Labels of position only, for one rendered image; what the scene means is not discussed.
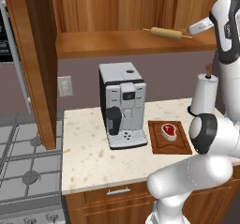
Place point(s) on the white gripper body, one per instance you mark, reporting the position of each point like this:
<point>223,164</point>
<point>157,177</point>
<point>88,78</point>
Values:
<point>200,26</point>

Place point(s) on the red raw meat steak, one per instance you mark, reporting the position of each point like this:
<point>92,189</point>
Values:
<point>169,131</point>

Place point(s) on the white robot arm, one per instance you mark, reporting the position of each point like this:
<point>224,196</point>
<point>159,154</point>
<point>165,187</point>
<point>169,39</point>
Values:
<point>200,174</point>

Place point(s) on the white paper towel roll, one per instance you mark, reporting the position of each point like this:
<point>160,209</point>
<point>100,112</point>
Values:
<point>204,93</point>

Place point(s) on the black microwave oven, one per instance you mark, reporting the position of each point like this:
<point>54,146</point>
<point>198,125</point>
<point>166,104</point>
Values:
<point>5,31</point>

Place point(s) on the grey gas hob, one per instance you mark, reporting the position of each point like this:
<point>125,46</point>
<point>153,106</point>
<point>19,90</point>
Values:
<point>25,159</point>

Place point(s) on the wooden wall cabinet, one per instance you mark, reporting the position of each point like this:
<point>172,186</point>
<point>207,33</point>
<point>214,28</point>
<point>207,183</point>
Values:
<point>125,43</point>

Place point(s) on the wooden drawer front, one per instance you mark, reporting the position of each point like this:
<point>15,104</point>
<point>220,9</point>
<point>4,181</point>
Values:
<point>125,194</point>

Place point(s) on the grey hob knob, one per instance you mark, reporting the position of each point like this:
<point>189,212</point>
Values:
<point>30,219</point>
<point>52,216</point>

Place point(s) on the white wall switch plate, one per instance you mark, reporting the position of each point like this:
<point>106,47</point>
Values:
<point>65,86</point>

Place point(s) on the wooden rolling pin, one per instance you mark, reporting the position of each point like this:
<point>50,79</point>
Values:
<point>166,33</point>

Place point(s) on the wooden cabinet door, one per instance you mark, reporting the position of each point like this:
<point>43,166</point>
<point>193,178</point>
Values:
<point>34,62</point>

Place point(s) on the brown wooden cutting board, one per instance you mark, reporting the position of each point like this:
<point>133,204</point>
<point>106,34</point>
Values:
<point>170,146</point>

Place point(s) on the grey coffee machine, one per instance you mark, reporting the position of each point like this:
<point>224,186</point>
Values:
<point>123,109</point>

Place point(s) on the wooden base cabinet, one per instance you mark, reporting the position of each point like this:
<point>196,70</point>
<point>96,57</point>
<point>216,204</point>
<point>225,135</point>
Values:
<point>115,210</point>

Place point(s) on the wooden paper towel holder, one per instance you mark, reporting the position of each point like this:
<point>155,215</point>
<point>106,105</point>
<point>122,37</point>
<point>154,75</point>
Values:
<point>208,69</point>

